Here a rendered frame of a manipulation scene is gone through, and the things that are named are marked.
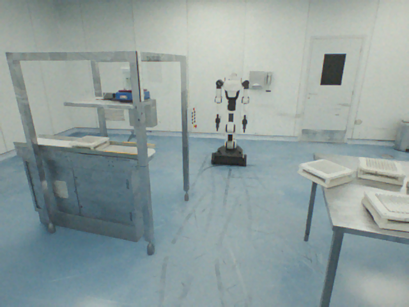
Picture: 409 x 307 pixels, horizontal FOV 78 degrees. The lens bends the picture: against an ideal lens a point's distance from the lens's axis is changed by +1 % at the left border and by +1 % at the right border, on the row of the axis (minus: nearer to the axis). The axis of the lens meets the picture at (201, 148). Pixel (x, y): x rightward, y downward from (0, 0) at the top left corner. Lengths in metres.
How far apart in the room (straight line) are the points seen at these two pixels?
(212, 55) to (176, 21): 1.01
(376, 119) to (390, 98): 0.47
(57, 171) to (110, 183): 0.58
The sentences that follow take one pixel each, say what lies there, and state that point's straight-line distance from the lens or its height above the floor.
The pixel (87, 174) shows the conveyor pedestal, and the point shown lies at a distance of 2.53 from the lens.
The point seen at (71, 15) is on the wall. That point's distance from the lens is 6.91.
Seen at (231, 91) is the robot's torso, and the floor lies 1.20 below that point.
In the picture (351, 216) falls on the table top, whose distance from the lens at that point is 1.52.
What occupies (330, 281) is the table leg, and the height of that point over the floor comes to 0.53.
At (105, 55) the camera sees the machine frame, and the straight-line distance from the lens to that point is 2.00.
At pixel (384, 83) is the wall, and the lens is 6.24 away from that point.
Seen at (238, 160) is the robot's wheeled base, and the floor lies 0.12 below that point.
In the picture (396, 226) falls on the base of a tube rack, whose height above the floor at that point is 0.90.
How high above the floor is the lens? 1.61
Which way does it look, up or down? 18 degrees down
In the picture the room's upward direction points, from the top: straight up
